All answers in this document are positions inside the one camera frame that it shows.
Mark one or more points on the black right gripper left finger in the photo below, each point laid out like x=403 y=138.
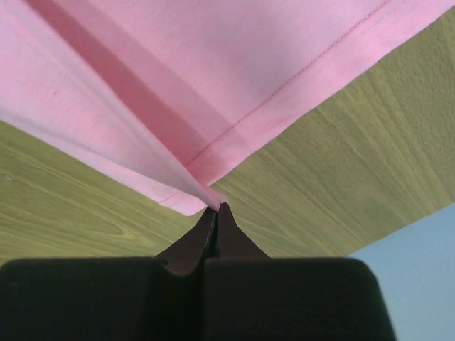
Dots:
x=123 y=298

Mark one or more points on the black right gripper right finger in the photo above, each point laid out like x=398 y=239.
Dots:
x=250 y=296

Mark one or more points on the pink t-shirt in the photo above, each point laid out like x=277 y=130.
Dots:
x=167 y=97

